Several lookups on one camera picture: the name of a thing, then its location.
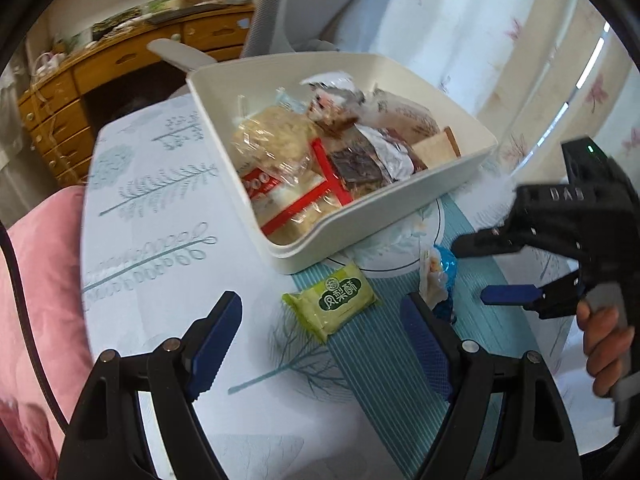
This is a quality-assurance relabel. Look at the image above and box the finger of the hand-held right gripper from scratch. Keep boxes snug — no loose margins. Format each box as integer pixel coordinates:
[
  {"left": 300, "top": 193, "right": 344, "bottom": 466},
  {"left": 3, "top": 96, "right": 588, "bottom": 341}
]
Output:
[
  {"left": 481, "top": 272, "right": 586, "bottom": 321},
  {"left": 451, "top": 224, "right": 538, "bottom": 259}
]

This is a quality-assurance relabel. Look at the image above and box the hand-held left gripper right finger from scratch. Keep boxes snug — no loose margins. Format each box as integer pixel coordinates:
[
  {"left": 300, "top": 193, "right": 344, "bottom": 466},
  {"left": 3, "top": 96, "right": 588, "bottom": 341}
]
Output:
[{"left": 399, "top": 291, "right": 585, "bottom": 480}]

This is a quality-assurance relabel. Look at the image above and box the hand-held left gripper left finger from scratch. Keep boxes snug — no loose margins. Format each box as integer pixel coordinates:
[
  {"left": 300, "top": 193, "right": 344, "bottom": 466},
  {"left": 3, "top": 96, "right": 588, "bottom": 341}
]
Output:
[{"left": 56, "top": 290, "right": 244, "bottom": 480}]

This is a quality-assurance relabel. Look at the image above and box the blue snack packet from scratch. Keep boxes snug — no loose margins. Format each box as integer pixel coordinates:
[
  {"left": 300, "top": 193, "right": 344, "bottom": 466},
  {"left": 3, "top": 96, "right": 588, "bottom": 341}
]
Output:
[{"left": 419, "top": 244, "right": 460, "bottom": 323}]

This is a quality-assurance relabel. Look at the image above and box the green snack packet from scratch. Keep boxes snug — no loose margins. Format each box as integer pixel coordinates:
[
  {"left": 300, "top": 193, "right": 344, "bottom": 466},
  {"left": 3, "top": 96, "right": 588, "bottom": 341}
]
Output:
[{"left": 281, "top": 261, "right": 378, "bottom": 345}]

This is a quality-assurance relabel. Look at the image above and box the white plastic bin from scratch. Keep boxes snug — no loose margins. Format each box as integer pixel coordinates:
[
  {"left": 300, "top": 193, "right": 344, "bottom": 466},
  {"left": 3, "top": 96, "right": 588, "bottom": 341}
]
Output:
[{"left": 186, "top": 51, "right": 499, "bottom": 275}]

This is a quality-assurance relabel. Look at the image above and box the clear floss cake packet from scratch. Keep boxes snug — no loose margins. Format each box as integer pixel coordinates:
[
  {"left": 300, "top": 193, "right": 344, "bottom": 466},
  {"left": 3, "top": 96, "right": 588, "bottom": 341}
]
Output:
[{"left": 231, "top": 102, "right": 321, "bottom": 186}]

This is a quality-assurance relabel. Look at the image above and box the person's right hand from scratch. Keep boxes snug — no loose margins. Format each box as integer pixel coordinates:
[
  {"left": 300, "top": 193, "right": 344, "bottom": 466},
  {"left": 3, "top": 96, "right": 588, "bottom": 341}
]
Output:
[{"left": 576, "top": 300, "right": 637, "bottom": 400}]

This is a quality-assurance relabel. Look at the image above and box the blue striped placemat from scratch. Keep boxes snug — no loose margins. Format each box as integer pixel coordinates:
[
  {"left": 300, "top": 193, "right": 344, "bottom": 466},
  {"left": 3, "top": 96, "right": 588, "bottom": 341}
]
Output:
[{"left": 290, "top": 195, "right": 581, "bottom": 480}]

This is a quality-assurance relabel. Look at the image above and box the tan paper snack packet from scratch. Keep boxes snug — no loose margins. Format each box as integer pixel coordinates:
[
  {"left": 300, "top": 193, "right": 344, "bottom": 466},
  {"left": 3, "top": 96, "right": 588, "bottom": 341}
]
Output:
[{"left": 411, "top": 126, "right": 462, "bottom": 168}]

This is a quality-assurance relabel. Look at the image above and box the tree print tablecloth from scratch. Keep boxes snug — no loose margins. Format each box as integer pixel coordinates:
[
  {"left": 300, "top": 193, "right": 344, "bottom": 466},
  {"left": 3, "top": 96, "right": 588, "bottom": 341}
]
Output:
[{"left": 80, "top": 95, "right": 591, "bottom": 480}]

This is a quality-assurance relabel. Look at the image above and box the silver white snack packet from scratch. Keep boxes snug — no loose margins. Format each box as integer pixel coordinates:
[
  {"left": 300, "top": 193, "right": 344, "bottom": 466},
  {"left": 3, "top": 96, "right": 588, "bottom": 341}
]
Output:
[{"left": 357, "top": 125, "right": 431, "bottom": 181}]

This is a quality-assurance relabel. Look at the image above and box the dark brown snack packet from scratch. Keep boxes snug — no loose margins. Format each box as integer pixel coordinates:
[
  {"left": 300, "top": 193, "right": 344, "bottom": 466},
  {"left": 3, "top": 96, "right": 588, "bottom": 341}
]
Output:
[{"left": 327, "top": 145, "right": 393, "bottom": 191}]

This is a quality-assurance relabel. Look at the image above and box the white brown print packet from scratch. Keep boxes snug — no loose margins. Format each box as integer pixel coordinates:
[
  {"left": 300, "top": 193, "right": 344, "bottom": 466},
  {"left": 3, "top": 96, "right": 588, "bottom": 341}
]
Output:
[{"left": 360, "top": 87, "right": 443, "bottom": 143}]

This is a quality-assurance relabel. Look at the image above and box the red striped clear packet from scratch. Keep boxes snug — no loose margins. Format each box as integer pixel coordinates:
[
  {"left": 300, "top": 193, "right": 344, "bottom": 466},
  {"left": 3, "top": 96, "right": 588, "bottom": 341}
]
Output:
[{"left": 240, "top": 137, "right": 353, "bottom": 246}]

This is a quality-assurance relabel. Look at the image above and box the cream leaf print curtain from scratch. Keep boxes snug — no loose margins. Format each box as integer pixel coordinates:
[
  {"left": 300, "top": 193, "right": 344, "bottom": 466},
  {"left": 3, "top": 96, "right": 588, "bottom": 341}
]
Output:
[{"left": 320, "top": 0, "right": 640, "bottom": 201}]

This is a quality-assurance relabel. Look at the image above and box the pink cushion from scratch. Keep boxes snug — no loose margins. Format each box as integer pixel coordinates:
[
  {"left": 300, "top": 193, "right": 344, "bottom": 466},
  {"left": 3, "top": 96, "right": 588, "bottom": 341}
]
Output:
[{"left": 0, "top": 185, "right": 98, "bottom": 480}]

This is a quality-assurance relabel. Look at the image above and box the pale blue-green snack packet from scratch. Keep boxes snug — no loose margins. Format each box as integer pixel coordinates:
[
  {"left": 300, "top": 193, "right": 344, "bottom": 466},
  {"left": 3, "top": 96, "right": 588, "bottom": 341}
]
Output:
[{"left": 274, "top": 87, "right": 313, "bottom": 116}]

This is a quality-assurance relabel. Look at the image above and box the wooden desk with drawers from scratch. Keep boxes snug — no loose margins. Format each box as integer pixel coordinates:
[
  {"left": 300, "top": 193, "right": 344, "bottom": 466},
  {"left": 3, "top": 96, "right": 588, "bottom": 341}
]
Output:
[{"left": 17, "top": 2, "right": 256, "bottom": 186}]

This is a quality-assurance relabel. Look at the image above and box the grey office chair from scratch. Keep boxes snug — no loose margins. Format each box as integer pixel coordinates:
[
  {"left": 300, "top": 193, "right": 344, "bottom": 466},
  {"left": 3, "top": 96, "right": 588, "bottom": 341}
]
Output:
[{"left": 147, "top": 0, "right": 381, "bottom": 73}]

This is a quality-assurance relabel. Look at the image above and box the black cable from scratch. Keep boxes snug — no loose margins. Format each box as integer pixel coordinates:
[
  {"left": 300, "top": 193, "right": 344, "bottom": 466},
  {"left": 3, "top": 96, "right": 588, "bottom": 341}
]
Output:
[{"left": 0, "top": 230, "right": 71, "bottom": 428}]

